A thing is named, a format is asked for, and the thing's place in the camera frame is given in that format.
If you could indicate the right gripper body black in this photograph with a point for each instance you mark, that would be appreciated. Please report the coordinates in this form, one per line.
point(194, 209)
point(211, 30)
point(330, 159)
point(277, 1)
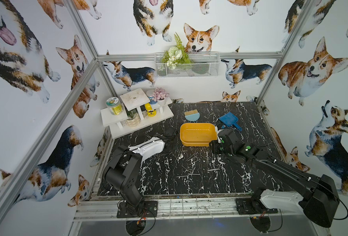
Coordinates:
point(221, 137)

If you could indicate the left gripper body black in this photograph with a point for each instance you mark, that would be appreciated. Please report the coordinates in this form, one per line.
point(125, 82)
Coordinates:
point(170, 134)

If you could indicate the yellow plastic storage box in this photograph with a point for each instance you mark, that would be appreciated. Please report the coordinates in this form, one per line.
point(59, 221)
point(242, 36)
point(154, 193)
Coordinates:
point(197, 134)

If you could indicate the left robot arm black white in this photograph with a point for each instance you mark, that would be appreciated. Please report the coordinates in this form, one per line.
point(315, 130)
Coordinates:
point(122, 171)

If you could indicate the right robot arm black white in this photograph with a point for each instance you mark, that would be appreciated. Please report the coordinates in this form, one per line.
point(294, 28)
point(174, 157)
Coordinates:
point(313, 196)

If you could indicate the blue plastic dustpan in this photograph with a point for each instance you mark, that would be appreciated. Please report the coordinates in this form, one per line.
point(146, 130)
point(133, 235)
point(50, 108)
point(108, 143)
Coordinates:
point(229, 120)

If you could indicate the small blue hand brush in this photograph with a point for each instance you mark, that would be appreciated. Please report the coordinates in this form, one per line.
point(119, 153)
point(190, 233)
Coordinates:
point(192, 116)

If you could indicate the yellow toy bottle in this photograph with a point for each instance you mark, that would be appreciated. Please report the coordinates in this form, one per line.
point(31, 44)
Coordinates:
point(150, 111)

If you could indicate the white tiered display shelf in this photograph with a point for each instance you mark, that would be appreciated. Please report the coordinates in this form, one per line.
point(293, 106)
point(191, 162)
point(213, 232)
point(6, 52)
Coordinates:
point(131, 100)

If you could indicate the blue white cup on shelf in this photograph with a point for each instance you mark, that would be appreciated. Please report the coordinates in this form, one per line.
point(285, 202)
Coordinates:
point(152, 101)

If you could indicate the small plant in woven pot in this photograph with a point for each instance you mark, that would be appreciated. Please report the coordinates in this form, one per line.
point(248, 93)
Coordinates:
point(133, 118)

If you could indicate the pink flowers in white pot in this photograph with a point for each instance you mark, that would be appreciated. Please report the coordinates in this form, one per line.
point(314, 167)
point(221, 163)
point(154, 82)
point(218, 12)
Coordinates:
point(160, 95)

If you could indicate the green lidded glass jar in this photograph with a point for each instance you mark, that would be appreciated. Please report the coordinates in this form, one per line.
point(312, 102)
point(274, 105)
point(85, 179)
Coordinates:
point(114, 105)

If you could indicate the green white artificial flowers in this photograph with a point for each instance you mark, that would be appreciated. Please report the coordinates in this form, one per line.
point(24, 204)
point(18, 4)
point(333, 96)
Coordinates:
point(176, 56)

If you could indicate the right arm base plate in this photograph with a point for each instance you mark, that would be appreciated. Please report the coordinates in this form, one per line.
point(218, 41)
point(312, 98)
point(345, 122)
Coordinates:
point(247, 206)

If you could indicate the white wire wall basket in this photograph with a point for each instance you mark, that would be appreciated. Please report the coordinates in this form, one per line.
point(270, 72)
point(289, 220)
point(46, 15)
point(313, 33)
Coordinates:
point(202, 65)

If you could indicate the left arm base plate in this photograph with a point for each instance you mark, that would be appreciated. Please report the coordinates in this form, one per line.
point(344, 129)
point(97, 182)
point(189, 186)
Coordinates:
point(143, 210)

